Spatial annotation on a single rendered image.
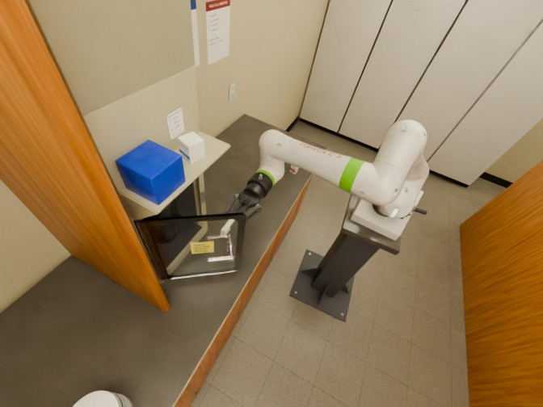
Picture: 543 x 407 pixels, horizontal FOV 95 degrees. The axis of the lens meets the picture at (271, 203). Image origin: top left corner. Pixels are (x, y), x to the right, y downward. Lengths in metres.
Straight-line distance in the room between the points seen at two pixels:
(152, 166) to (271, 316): 1.69
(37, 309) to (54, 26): 1.00
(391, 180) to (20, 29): 0.81
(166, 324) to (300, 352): 1.21
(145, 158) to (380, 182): 0.65
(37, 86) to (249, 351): 1.87
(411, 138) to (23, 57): 0.83
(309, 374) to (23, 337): 1.57
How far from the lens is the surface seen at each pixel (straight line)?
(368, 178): 0.84
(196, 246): 0.90
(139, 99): 0.65
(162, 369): 1.09
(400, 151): 0.86
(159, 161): 0.62
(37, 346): 1.25
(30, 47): 0.42
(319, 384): 2.10
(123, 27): 0.60
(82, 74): 0.56
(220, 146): 0.80
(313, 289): 2.24
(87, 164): 0.50
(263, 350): 2.04
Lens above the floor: 2.00
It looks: 49 degrees down
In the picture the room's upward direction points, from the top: 13 degrees clockwise
